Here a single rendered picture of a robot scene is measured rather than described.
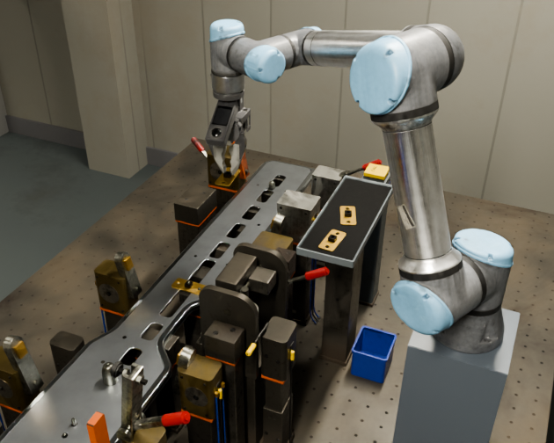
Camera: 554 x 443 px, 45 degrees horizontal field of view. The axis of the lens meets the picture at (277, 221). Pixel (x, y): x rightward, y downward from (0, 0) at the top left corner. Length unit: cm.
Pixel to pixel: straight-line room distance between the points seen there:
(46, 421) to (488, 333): 90
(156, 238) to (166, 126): 184
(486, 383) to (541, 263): 106
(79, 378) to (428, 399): 74
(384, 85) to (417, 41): 10
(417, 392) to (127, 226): 136
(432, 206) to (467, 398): 47
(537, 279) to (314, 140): 176
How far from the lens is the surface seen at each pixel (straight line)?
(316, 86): 362
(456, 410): 152
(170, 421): 124
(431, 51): 116
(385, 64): 110
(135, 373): 121
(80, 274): 231
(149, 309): 166
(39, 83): 468
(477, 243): 134
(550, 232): 263
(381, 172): 188
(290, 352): 148
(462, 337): 142
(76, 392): 150
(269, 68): 141
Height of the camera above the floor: 207
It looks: 34 degrees down
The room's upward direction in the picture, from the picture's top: 1 degrees clockwise
